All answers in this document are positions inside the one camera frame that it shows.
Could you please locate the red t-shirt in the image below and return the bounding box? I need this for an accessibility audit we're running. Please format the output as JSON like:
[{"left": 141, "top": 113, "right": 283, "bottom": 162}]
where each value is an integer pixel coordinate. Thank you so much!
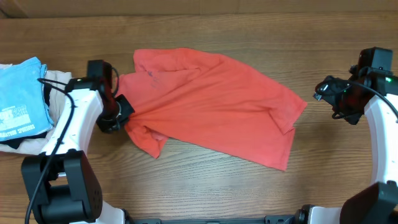
[{"left": 119, "top": 48, "right": 307, "bottom": 170}]

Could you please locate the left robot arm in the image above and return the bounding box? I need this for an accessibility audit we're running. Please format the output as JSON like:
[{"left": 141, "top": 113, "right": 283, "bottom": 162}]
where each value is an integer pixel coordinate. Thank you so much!
[{"left": 21, "top": 78, "right": 134, "bottom": 223}]

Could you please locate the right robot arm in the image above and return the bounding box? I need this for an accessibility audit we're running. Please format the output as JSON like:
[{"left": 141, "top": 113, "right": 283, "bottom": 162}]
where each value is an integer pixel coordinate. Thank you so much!
[{"left": 295, "top": 75, "right": 397, "bottom": 224}]

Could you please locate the beige folded garment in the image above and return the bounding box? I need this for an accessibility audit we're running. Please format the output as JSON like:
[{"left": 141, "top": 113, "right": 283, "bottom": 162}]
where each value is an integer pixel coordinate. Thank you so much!
[{"left": 1, "top": 70, "right": 72, "bottom": 155}]

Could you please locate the light blue folded t-shirt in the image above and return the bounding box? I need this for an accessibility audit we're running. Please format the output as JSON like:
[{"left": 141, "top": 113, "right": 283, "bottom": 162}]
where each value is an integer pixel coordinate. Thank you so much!
[{"left": 1, "top": 57, "right": 53, "bottom": 141}]

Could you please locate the dark navy folded garment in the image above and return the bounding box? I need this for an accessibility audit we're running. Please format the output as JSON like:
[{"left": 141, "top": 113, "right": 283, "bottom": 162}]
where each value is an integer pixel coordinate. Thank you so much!
[{"left": 1, "top": 87, "right": 53, "bottom": 149}]

